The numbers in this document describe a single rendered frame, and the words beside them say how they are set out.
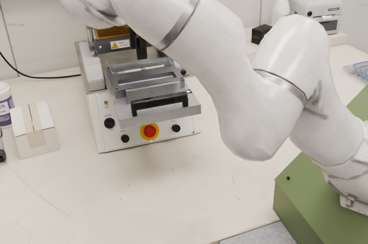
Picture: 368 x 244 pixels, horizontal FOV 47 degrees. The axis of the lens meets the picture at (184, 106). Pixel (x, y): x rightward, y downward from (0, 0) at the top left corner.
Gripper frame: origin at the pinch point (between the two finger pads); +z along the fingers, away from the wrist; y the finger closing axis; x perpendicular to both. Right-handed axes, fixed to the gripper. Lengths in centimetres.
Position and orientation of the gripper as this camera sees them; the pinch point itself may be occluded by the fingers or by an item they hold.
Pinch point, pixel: (138, 45)
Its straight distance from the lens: 126.1
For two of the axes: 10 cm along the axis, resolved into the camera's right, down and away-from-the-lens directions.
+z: 0.3, 8.6, 5.1
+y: 3.0, 4.8, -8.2
